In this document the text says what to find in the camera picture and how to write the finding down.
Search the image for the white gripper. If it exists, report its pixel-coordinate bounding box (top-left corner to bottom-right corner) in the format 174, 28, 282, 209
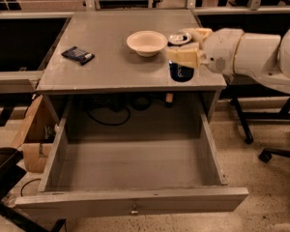
166, 28, 245, 75

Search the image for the blue pepsi can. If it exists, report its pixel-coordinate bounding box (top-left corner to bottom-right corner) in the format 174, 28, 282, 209
167, 31, 195, 83

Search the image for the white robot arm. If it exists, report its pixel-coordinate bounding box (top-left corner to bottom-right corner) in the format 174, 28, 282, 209
166, 28, 290, 95

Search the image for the grey open top drawer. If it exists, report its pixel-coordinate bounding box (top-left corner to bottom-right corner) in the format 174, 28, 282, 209
14, 98, 249, 218

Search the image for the metal drawer knob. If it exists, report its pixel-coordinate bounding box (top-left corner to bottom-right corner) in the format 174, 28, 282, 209
130, 204, 139, 216

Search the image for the white bowl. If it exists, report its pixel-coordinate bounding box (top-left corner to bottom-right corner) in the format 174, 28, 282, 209
127, 31, 168, 57

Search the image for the grey cabinet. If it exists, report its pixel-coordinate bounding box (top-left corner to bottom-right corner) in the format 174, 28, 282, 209
37, 10, 226, 116

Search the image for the black table leg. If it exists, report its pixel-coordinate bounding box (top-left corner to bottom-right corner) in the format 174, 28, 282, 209
231, 97, 253, 144

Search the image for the dark blue snack packet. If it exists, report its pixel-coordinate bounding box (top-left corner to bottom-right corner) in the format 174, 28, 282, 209
61, 46, 95, 66

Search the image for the black office chair base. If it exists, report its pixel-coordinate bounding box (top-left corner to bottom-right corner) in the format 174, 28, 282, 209
259, 148, 290, 162

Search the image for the cardboard box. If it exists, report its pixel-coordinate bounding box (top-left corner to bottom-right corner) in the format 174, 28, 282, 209
12, 96, 56, 173

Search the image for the black chair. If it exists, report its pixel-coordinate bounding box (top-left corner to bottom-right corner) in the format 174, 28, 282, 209
0, 147, 67, 232

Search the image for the black cable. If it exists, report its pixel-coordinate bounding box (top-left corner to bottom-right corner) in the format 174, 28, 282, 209
85, 97, 131, 127

